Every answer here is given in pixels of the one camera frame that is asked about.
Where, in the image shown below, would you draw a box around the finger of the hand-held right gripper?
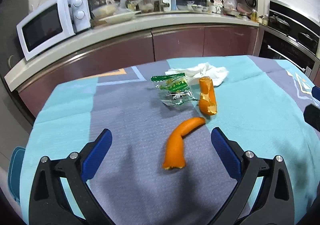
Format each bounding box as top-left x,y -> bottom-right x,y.
311,86 -> 320,102
303,104 -> 320,132

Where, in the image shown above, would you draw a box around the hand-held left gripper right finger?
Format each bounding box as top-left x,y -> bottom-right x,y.
211,127 -> 295,225

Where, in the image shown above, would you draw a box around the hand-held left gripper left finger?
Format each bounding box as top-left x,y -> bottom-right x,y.
29,128 -> 113,225

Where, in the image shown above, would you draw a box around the curved orange peel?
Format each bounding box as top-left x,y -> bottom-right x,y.
162,117 -> 206,170

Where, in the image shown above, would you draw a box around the blue grey printed tablecloth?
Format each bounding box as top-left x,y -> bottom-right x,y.
19,55 -> 320,225

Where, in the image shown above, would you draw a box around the black built-in oven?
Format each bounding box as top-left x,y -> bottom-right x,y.
258,0 -> 320,79

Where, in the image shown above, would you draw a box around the thick straight orange peel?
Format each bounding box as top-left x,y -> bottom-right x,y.
198,77 -> 218,116

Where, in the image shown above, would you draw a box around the dark wok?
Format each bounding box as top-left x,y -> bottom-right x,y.
270,15 -> 291,28

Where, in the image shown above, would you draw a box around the green clear candy wrapper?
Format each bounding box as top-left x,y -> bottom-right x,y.
150,73 -> 200,107

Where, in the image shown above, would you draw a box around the large crumpled white tissue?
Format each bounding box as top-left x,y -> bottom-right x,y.
164,63 -> 229,88

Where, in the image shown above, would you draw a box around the blue plastic stool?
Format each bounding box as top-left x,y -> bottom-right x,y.
7,146 -> 27,207

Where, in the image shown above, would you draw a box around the stacked pink bowls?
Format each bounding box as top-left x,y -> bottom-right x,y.
237,3 -> 253,15

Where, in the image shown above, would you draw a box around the metal basin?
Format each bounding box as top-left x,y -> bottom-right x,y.
221,7 -> 241,17

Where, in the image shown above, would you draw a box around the maroon base cabinet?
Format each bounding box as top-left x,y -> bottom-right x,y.
17,25 -> 260,119

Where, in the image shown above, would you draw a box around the white utensil holder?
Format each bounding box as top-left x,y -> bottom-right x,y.
207,0 -> 223,13

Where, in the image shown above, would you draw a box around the white microwave oven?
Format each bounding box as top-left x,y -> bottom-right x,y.
16,0 -> 92,62

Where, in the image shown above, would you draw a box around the large white plate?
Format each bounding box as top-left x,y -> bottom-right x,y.
98,10 -> 142,25

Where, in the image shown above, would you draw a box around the white kitchen counter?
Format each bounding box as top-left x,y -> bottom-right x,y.
4,12 -> 260,91

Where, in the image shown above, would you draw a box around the white bowl with food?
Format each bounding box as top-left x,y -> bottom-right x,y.
91,4 -> 118,17

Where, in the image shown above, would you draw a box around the clear plastic food container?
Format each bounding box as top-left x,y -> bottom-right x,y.
135,0 -> 157,13

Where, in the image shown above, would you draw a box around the grey refrigerator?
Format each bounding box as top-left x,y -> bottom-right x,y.
0,0 -> 34,76

